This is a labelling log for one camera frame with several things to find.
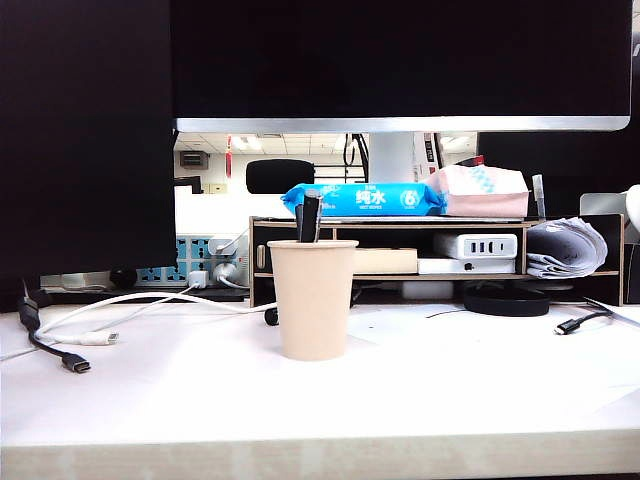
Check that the black marker with white print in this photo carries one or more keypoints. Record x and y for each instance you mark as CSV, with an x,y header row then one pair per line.
x,y
271,316

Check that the beige paper cup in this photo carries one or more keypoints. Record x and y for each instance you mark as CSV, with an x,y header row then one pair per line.
x,y
314,305

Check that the black pen with grey cap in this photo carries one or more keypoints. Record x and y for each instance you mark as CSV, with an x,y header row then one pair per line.
x,y
315,220

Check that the thin black pen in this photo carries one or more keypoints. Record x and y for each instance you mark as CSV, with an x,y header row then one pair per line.
x,y
302,225

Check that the blue wet wipes pack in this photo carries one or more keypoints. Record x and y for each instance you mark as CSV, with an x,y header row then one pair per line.
x,y
375,200

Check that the beige rectangular box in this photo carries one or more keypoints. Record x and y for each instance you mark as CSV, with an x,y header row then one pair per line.
x,y
387,261

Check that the black chair headrest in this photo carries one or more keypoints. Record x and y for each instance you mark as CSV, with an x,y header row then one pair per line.
x,y
280,176

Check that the grey-white angled power plug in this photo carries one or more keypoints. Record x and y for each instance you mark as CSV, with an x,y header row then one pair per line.
x,y
222,246

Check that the white round power plug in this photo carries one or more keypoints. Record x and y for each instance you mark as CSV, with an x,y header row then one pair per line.
x,y
225,271

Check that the white monitor stand column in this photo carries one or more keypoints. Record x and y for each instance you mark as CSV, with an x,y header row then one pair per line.
x,y
391,157

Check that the small white box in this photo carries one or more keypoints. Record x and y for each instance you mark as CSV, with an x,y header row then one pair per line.
x,y
425,291

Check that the red Chinese knot ornament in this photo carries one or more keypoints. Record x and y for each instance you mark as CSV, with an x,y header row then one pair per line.
x,y
229,155

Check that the white square charger plug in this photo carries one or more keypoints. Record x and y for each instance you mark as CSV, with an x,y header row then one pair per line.
x,y
198,279

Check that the flat white box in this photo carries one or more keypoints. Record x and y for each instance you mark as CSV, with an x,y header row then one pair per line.
x,y
450,266

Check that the power strip with blue sockets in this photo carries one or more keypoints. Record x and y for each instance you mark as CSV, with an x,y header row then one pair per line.
x,y
187,250

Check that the white multi-port USB charger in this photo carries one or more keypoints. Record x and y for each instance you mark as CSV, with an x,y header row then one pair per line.
x,y
480,246

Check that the pink tissue pack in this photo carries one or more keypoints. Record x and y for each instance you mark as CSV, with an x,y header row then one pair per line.
x,y
490,195

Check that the black flat stand base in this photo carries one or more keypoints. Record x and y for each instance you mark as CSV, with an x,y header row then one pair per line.
x,y
150,295

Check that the black round monitor base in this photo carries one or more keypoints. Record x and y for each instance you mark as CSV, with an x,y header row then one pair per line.
x,y
505,303

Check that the large silver-bezel monitor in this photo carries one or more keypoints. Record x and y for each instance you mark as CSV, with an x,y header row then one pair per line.
x,y
400,60

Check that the black round knob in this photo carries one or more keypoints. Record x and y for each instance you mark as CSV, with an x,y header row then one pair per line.
x,y
123,277

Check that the rolled white papers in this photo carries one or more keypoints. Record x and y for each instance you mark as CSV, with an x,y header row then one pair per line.
x,y
570,247

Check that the tall dark monitor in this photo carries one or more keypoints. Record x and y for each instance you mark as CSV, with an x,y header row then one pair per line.
x,y
85,150

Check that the black wooden desk shelf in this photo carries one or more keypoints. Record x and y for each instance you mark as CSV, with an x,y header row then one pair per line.
x,y
617,260

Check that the white paper sheet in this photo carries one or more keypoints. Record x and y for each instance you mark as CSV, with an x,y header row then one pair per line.
x,y
620,312

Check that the white rounded object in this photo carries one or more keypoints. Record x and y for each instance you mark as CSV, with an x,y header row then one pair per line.
x,y
634,207

